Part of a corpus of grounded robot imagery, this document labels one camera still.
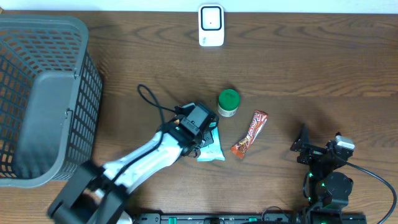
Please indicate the white barcode scanner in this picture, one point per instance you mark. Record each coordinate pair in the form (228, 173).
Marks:
(211, 25)

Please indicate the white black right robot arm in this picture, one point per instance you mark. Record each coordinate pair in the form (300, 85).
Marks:
(326, 189)

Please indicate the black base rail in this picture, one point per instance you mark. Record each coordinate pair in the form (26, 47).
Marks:
(269, 217)

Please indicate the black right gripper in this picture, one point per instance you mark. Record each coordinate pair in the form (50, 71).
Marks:
(302, 143)

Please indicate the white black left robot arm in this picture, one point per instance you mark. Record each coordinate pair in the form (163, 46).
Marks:
(98, 194)

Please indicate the teal snack packet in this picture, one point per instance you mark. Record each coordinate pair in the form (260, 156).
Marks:
(212, 151)

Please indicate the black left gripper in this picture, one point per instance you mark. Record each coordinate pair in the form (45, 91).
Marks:
(208, 137)

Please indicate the green lid jar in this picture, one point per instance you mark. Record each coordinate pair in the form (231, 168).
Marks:
(228, 102)

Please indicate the red chocolate bar wrapper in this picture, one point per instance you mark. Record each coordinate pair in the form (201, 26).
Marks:
(258, 121)

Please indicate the grey plastic basket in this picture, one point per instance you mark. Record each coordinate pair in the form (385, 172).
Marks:
(50, 99)

